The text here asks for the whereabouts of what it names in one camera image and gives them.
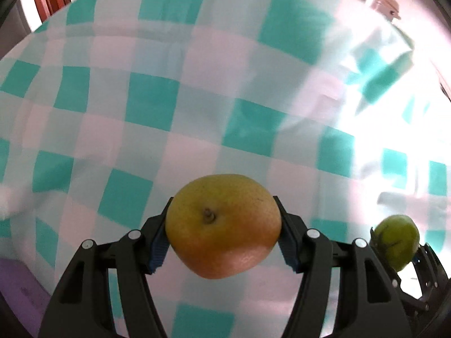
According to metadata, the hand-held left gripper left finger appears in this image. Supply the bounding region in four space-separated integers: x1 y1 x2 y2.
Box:
38 197 175 338

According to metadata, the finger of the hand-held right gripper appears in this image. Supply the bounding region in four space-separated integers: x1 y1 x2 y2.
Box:
413 242 444 301
369 227 403 290

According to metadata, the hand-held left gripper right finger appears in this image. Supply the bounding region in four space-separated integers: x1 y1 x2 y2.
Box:
273 195 413 338

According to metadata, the yellow pear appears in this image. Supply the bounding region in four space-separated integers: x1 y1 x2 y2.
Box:
165 174 282 280

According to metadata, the teal white checked tablecloth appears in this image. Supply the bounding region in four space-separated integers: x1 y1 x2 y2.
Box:
0 0 451 338

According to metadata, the small green citrus fruit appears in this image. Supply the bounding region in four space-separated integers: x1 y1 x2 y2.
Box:
373 215 421 272

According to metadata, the purple mat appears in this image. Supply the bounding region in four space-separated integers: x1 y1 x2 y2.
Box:
0 256 55 338

